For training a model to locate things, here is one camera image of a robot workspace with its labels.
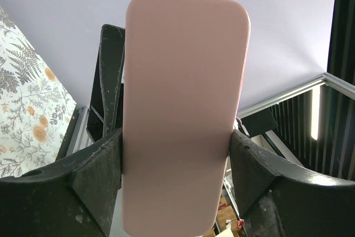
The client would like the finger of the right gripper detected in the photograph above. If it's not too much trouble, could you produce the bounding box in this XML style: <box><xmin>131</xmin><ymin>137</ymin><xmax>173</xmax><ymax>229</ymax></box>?
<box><xmin>87</xmin><ymin>24</ymin><xmax>125</xmax><ymax>142</ymax></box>

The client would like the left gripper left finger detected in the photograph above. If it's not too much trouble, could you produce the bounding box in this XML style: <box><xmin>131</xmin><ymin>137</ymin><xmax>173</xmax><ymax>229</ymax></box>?
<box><xmin>1</xmin><ymin>129</ymin><xmax>122</xmax><ymax>236</ymax></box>

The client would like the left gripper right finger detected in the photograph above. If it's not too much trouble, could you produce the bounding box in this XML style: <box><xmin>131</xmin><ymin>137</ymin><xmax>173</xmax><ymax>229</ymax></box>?
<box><xmin>230</xmin><ymin>130</ymin><xmax>354</xmax><ymax>236</ymax></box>

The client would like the pink glasses case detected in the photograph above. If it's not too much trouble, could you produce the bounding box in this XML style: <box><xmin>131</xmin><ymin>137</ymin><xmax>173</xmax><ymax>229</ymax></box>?
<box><xmin>121</xmin><ymin>0</ymin><xmax>250</xmax><ymax>236</ymax></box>

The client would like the floral table mat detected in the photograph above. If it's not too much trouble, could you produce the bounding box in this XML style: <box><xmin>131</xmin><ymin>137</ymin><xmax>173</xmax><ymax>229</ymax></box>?
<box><xmin>1</xmin><ymin>9</ymin><xmax>77</xmax><ymax>178</ymax></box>

